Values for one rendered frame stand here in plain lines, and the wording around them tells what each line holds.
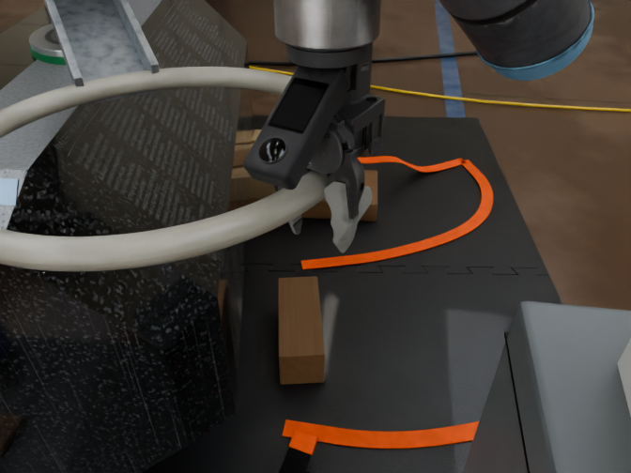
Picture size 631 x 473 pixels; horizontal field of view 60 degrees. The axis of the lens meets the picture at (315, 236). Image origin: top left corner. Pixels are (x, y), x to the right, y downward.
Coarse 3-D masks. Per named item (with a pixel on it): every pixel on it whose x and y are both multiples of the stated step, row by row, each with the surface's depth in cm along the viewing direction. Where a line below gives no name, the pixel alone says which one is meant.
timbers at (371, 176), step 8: (368, 176) 215; (376, 176) 215; (368, 184) 211; (376, 184) 211; (376, 192) 207; (248, 200) 205; (256, 200) 204; (376, 200) 203; (312, 208) 204; (320, 208) 204; (328, 208) 204; (368, 208) 202; (376, 208) 202; (304, 216) 207; (312, 216) 207; (320, 216) 206; (328, 216) 206; (368, 216) 204; (376, 216) 204
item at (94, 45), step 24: (48, 0) 88; (72, 0) 96; (96, 0) 97; (120, 0) 90; (72, 24) 92; (96, 24) 92; (120, 24) 93; (72, 48) 88; (96, 48) 89; (120, 48) 90; (144, 48) 84; (72, 72) 78; (96, 72) 85; (120, 72) 86; (120, 96) 83
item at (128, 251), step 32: (64, 96) 77; (96, 96) 80; (0, 128) 70; (288, 192) 51; (320, 192) 53; (192, 224) 47; (224, 224) 47; (256, 224) 49; (0, 256) 46; (32, 256) 46; (64, 256) 45; (96, 256) 45; (128, 256) 45; (160, 256) 46; (192, 256) 47
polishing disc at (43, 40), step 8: (48, 24) 118; (40, 32) 115; (48, 32) 115; (32, 40) 111; (40, 40) 111; (48, 40) 111; (56, 40) 111; (32, 48) 110; (40, 48) 107; (48, 48) 107; (56, 48) 107
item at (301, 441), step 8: (296, 432) 131; (304, 432) 131; (296, 440) 130; (304, 440) 130; (312, 440) 130; (296, 448) 129; (304, 448) 129; (312, 448) 129; (288, 456) 128; (296, 456) 128; (304, 456) 128; (288, 464) 127; (296, 464) 127; (304, 464) 127; (280, 472) 126; (288, 472) 126; (296, 472) 126; (304, 472) 126
